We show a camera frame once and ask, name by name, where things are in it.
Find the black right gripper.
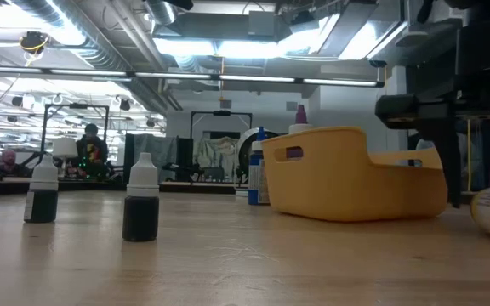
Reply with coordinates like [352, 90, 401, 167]
[374, 16, 490, 210]

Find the yellow plastic bin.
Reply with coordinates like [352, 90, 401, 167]
[261, 126, 449, 224]

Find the purple cap colouring bottle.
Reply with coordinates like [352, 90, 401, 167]
[288, 104, 315, 135]

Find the blue cap colouring bottle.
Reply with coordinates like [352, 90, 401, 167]
[248, 126, 271, 207]

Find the small white cap dropper bottle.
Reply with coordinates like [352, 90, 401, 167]
[122, 152, 161, 243]
[23, 153, 60, 224]

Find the long LED light bar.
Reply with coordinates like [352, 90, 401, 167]
[0, 65, 385, 88]

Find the white cloth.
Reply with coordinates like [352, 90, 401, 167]
[196, 135, 240, 171]

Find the grey ceiling box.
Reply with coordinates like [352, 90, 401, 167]
[247, 10, 276, 37]

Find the grey fabric cover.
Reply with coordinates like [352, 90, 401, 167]
[124, 133, 178, 184]

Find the person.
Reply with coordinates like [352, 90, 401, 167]
[0, 148, 31, 179]
[74, 122, 111, 179]

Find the white lampshade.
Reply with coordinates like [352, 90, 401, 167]
[52, 137, 79, 159]

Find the black rig frame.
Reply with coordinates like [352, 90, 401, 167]
[190, 110, 254, 141]
[39, 103, 111, 171]

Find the silver ventilation duct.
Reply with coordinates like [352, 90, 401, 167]
[9, 0, 185, 114]

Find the black ceiling cable reel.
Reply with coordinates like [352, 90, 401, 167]
[19, 31, 50, 56]

